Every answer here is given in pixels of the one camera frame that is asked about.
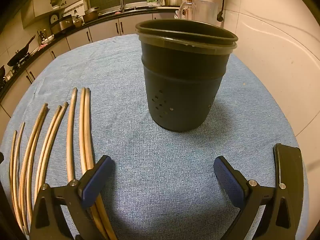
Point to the beige upper cabinets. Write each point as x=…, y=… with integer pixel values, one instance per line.
x=40, y=10

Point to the black utensil holder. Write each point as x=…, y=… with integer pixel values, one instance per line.
x=180, y=85

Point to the bunch of wooden chopsticks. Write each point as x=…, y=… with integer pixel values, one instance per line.
x=83, y=130

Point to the blue table cloth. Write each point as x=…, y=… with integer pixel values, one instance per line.
x=155, y=160

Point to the clear plastic pitcher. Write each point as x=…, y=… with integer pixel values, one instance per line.
x=202, y=11

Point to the pink cloth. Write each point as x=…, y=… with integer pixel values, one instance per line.
x=43, y=45

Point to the chrome faucet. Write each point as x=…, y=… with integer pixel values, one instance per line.
x=121, y=2

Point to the steel sink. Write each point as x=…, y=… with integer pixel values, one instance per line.
x=117, y=10

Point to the round dial kitchen scale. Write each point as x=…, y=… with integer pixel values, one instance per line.
x=53, y=18

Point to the black wok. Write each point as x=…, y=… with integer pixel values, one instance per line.
x=18, y=56

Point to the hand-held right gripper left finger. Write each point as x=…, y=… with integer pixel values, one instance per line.
x=96, y=180

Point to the pale cutting board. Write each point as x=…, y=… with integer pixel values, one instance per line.
x=167, y=8

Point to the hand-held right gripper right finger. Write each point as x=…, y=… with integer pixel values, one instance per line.
x=228, y=180

